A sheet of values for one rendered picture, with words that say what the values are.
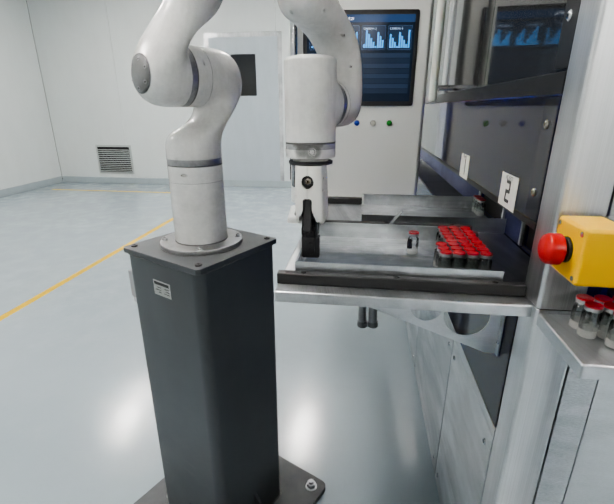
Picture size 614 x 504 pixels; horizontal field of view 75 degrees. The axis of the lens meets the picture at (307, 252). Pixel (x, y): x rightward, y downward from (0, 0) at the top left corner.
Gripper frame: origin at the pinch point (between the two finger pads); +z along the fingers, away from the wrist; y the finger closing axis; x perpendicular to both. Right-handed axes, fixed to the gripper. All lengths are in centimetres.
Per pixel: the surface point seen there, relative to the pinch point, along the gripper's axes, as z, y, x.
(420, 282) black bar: 2.9, -7.9, -18.8
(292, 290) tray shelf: 4.4, -10.1, 1.9
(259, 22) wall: -139, 544, 137
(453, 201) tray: 2, 54, -36
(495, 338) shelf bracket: 16.4, -1.0, -34.3
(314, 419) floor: 92, 58, 6
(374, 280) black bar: 2.9, -7.9, -11.4
